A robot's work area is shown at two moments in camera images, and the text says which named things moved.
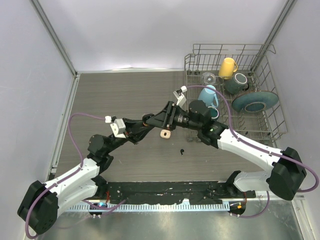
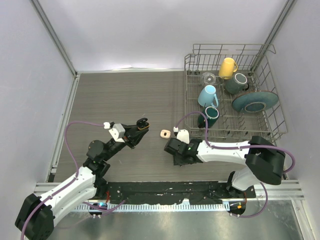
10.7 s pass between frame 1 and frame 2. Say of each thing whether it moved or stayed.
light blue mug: stayed
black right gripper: moved
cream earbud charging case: stayed
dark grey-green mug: stayed
